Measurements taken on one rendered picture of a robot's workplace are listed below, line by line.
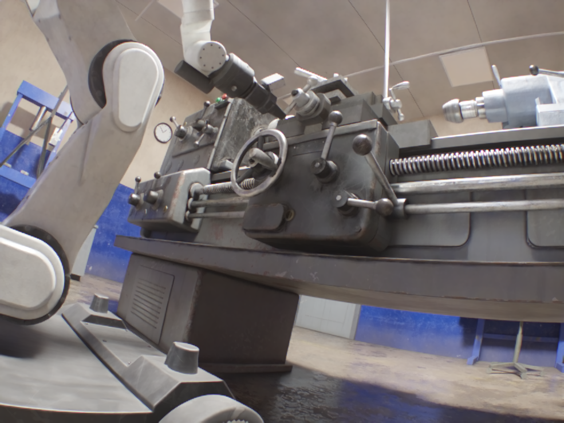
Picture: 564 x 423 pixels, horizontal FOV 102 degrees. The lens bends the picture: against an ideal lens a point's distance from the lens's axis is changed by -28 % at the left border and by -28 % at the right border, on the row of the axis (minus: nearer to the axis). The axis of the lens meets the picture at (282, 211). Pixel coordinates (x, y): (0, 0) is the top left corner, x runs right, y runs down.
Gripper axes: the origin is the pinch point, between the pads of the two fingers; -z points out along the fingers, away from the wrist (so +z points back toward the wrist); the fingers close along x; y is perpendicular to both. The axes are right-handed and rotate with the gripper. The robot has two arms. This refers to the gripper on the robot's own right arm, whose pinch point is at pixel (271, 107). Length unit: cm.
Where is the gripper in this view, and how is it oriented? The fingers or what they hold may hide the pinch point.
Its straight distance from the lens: 83.5
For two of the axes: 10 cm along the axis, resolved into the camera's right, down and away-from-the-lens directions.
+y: -6.3, 7.4, 2.2
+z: -6.4, -3.4, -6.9
